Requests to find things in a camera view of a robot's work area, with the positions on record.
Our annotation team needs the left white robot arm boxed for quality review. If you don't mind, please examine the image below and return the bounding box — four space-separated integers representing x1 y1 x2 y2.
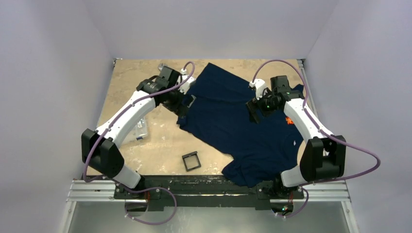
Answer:
81 66 195 199

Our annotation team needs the clear plastic parts box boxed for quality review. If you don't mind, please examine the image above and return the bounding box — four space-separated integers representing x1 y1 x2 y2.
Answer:
123 117 148 144

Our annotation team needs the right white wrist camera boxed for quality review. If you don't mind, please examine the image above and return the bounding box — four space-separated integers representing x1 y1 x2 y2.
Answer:
249 79 267 100

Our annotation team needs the small black square tray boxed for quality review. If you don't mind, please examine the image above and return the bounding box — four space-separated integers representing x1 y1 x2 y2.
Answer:
182 151 201 172

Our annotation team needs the aluminium frame rail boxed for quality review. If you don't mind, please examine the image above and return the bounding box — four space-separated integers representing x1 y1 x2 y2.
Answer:
66 180 351 203

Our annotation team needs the red handled adjustable wrench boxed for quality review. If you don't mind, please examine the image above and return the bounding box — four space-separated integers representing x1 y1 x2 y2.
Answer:
158 63 166 71

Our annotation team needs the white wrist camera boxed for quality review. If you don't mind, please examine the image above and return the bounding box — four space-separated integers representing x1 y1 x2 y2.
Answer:
176 75 196 94
249 79 267 100

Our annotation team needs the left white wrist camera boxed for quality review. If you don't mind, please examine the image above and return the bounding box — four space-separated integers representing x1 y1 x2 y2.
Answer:
176 75 196 94

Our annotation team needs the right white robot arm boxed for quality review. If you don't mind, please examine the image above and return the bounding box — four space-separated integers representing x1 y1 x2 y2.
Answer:
246 76 346 198

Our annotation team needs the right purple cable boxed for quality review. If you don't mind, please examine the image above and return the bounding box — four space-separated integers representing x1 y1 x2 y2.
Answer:
251 59 381 219

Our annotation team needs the orange glitter leaf brooch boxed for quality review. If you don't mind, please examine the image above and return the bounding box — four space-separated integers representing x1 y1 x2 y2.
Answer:
286 117 294 124

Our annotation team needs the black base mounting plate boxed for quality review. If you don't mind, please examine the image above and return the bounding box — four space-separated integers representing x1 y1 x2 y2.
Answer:
114 175 304 212

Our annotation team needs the navy blue t-shirt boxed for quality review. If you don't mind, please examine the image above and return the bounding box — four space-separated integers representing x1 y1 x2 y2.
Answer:
177 63 303 187

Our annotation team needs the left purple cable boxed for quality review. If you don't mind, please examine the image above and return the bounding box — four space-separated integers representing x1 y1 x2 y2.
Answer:
82 61 196 226

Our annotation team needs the purple cable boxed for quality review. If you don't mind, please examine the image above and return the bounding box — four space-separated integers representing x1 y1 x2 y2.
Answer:
82 61 196 226
251 59 381 219

